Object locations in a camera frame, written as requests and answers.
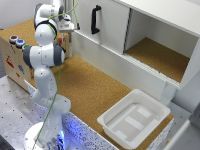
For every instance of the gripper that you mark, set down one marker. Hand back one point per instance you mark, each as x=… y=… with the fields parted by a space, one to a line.
x=67 y=25

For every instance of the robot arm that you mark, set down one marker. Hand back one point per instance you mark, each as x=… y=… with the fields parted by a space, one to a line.
x=45 y=83

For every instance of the white sliding door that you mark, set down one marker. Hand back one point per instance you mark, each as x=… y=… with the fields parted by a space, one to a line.
x=111 y=26

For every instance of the green button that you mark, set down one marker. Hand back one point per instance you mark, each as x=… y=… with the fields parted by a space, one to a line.
x=25 y=47

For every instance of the blue button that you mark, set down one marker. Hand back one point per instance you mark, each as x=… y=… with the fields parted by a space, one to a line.
x=20 y=42

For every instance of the red button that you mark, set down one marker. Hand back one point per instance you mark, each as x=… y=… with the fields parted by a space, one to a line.
x=13 y=38

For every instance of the white cabinet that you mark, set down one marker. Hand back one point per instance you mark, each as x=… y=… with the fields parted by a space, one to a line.
x=156 y=56

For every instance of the white plastic box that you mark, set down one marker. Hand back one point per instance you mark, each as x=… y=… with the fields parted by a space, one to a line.
x=135 y=120

